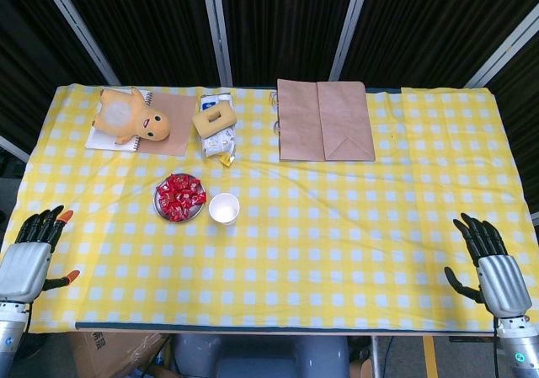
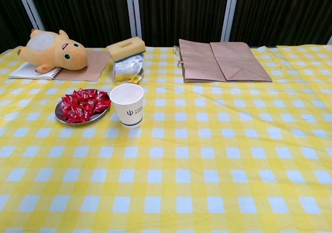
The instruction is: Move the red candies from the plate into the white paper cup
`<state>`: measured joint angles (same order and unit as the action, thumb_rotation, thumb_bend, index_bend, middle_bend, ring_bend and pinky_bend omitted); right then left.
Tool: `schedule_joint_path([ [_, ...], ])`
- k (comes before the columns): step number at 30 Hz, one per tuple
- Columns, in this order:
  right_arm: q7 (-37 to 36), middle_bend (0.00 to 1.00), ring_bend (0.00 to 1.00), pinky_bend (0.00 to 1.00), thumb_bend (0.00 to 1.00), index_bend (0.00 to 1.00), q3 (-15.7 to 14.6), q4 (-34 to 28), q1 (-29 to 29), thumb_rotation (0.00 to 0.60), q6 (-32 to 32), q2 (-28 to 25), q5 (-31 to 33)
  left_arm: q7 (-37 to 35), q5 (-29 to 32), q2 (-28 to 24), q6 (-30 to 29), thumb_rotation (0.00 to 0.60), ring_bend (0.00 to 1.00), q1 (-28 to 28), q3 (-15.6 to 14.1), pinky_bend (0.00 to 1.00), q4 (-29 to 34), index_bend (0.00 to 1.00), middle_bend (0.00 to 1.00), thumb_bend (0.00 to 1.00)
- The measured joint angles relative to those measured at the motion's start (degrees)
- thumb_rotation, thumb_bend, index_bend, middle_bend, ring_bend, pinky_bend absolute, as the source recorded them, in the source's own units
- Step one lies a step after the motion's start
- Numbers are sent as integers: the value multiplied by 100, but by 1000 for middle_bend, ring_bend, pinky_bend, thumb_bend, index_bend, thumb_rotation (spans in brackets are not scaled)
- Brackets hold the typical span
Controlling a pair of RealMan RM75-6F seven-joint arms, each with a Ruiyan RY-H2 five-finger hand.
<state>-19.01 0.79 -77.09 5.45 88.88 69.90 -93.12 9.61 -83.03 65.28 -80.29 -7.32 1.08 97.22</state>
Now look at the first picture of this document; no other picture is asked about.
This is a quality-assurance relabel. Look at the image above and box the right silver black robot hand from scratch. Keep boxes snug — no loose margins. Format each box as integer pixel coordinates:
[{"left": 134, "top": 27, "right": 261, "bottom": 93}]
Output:
[{"left": 444, "top": 212, "right": 533, "bottom": 321}]

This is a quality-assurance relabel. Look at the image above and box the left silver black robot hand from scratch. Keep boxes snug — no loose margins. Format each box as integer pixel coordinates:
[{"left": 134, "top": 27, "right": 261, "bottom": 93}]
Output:
[{"left": 0, "top": 204, "right": 81, "bottom": 302}]

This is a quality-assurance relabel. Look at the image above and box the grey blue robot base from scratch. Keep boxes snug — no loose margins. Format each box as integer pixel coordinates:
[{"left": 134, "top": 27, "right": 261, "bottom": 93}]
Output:
[{"left": 170, "top": 333, "right": 350, "bottom": 378}]

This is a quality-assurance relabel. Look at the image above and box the brown cardboard box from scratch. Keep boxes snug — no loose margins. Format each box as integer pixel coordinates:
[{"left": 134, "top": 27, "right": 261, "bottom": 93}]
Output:
[{"left": 69, "top": 331, "right": 169, "bottom": 378}]

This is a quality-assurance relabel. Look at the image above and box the white spiral notebook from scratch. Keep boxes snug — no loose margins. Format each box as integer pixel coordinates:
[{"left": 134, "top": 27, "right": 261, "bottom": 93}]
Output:
[{"left": 84, "top": 90, "right": 153, "bottom": 154}]

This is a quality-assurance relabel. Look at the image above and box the metal table leg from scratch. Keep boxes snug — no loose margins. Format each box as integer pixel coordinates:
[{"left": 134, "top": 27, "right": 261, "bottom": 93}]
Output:
[{"left": 369, "top": 334, "right": 382, "bottom": 378}]

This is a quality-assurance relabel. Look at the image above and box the black pleated curtain panel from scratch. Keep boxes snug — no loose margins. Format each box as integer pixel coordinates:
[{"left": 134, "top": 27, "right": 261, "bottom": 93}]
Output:
[
  {"left": 0, "top": 0, "right": 109, "bottom": 160},
  {"left": 339, "top": 0, "right": 539, "bottom": 89},
  {"left": 56, "top": 0, "right": 223, "bottom": 88},
  {"left": 483, "top": 28, "right": 539, "bottom": 221},
  {"left": 218, "top": 0, "right": 360, "bottom": 88}
]

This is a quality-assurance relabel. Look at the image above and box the yellow plush toy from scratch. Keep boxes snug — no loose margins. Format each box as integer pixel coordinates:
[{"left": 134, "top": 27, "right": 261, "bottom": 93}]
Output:
[{"left": 92, "top": 87, "right": 172, "bottom": 146}]

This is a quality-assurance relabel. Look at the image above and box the round metal plate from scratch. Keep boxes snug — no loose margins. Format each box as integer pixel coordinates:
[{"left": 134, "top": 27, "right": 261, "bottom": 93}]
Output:
[{"left": 152, "top": 173, "right": 209, "bottom": 224}]

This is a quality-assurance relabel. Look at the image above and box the white paper cup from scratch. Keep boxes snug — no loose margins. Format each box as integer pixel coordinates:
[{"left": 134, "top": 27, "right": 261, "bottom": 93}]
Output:
[{"left": 208, "top": 192, "right": 241, "bottom": 226}]

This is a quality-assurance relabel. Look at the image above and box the yellow white checkered tablecloth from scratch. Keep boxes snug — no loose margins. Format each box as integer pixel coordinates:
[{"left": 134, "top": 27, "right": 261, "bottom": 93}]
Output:
[{"left": 0, "top": 83, "right": 539, "bottom": 335}]

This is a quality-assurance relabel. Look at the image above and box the table with dark edge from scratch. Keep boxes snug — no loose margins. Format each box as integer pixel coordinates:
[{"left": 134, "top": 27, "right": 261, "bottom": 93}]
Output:
[{"left": 74, "top": 321, "right": 513, "bottom": 338}]

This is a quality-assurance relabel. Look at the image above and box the white snack packet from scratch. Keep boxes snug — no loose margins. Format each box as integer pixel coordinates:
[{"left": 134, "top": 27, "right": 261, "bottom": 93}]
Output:
[{"left": 199, "top": 93, "right": 237, "bottom": 159}]

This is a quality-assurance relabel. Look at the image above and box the brown paper bag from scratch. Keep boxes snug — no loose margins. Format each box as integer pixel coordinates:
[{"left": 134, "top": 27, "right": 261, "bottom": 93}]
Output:
[{"left": 269, "top": 78, "right": 376, "bottom": 162}]

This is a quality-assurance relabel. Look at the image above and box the yellow sponge with slot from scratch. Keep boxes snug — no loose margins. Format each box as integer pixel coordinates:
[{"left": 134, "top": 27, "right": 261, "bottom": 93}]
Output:
[{"left": 192, "top": 104, "right": 237, "bottom": 140}]

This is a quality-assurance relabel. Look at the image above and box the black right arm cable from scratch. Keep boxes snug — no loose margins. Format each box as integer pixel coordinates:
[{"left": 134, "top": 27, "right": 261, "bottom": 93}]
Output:
[{"left": 491, "top": 319, "right": 502, "bottom": 378}]

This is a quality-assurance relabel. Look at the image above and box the thin blue cable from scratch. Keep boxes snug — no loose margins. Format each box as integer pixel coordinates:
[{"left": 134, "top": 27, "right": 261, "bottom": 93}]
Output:
[{"left": 383, "top": 335, "right": 396, "bottom": 378}]

